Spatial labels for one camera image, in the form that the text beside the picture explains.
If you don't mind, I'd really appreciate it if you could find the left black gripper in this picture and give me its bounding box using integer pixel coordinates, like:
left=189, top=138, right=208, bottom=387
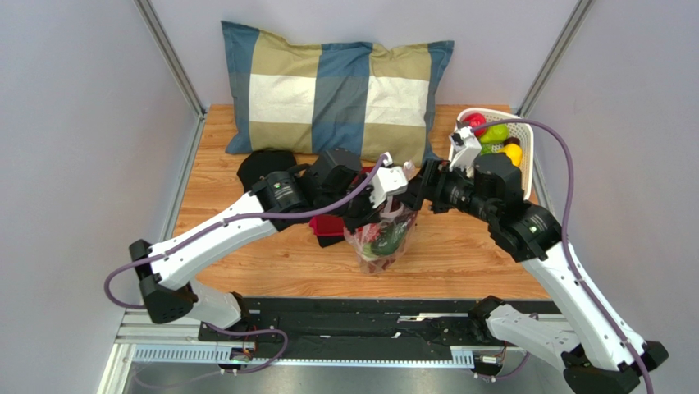
left=316, top=173, right=387, bottom=236

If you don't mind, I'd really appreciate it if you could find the black folded cloth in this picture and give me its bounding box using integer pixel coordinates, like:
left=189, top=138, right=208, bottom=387
left=316, top=232, right=345, bottom=248

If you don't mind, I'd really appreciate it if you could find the red toy apple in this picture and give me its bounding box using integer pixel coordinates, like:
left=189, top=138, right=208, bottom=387
left=462, top=112, right=487, bottom=139

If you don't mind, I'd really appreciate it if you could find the green toy avocado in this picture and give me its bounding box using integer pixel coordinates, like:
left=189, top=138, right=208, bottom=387
left=370, top=228, right=407, bottom=256

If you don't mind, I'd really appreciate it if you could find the white plastic basket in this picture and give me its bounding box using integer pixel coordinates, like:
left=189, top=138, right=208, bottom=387
left=453, top=108, right=534, bottom=199

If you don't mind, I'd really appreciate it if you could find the clear zip top bag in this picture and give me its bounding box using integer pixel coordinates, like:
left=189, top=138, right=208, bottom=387
left=342, top=186, right=418, bottom=275

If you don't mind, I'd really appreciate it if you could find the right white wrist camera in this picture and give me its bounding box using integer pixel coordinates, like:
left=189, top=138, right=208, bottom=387
left=448, top=126, right=482, bottom=178

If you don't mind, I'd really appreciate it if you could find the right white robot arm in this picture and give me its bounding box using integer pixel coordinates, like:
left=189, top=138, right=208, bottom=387
left=402, top=153, right=669, bottom=393

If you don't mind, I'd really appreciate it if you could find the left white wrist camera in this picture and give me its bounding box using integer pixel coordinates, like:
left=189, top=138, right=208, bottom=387
left=368, top=152, right=409, bottom=208

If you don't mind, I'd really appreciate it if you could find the black cap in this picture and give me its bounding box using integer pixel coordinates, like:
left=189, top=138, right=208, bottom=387
left=236, top=150, right=297, bottom=192

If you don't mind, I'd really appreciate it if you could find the dark red folded cloth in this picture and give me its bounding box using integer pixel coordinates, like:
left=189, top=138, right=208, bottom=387
left=308, top=166, right=378, bottom=237

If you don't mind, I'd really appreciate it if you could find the blue beige checked pillow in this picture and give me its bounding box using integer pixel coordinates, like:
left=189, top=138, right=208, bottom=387
left=221, top=21, right=455, bottom=163

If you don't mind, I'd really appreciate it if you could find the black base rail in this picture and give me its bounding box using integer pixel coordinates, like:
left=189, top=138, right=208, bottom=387
left=187, top=295, right=561, bottom=363

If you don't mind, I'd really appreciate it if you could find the light green toy fruit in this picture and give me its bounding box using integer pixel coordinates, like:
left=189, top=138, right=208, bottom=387
left=479, top=124, right=509, bottom=144

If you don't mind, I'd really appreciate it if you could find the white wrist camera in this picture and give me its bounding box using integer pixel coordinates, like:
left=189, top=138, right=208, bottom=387
left=448, top=126, right=482, bottom=178
left=368, top=152, right=409, bottom=208

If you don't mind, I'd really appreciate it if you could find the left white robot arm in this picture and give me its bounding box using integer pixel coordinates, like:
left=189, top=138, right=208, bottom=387
left=130, top=149, right=408, bottom=328

